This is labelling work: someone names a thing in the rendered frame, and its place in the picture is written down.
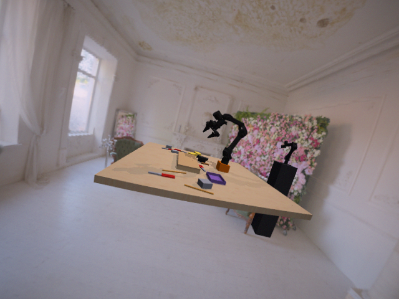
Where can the purple square tray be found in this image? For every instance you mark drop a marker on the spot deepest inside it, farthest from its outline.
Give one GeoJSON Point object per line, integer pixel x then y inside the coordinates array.
{"type": "Point", "coordinates": [215, 178]}

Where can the tan panel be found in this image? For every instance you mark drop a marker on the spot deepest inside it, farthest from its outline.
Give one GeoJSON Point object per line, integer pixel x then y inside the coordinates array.
{"type": "Point", "coordinates": [187, 162]}

